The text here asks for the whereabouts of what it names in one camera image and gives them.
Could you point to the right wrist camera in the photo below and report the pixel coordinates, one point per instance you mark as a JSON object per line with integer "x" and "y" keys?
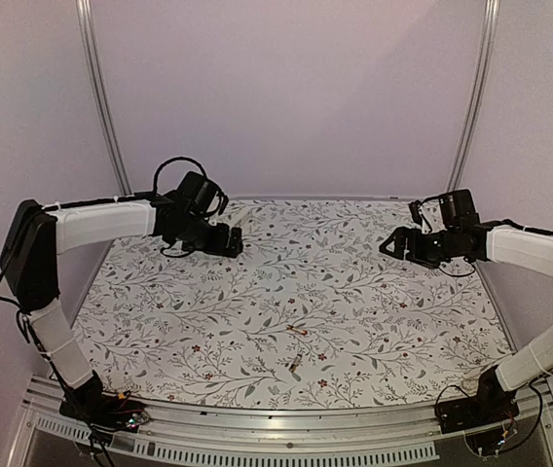
{"x": 415, "y": 209}

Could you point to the left aluminium frame post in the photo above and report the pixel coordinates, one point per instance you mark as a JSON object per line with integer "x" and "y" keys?
{"x": 101, "y": 101}

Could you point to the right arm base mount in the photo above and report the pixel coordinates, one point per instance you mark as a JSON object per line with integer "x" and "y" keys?
{"x": 490, "y": 404}

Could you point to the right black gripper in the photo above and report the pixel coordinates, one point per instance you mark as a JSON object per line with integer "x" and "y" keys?
{"x": 408, "y": 244}

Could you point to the front aluminium rail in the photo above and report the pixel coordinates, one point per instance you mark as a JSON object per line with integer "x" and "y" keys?
{"x": 186, "y": 435}

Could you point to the AAA battery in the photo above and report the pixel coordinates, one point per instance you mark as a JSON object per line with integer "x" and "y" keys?
{"x": 299, "y": 331}
{"x": 295, "y": 363}

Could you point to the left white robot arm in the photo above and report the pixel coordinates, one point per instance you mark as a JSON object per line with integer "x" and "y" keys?
{"x": 39, "y": 234}

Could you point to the floral patterned table mat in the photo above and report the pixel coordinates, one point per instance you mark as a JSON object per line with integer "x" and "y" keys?
{"x": 210, "y": 331}

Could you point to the aluminium frame post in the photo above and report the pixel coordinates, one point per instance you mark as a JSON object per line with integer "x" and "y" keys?
{"x": 101, "y": 101}
{"x": 482, "y": 67}

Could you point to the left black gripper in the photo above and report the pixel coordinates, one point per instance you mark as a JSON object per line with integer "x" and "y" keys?
{"x": 218, "y": 244}

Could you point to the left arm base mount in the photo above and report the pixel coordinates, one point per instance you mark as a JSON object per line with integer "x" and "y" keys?
{"x": 90, "y": 404}

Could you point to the right aluminium frame post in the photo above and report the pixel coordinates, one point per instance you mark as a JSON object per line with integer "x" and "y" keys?
{"x": 482, "y": 67}

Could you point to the white remote control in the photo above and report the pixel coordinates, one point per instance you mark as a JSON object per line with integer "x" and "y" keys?
{"x": 242, "y": 218}

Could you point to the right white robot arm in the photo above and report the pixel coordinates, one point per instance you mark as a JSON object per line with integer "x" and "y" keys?
{"x": 449, "y": 227}

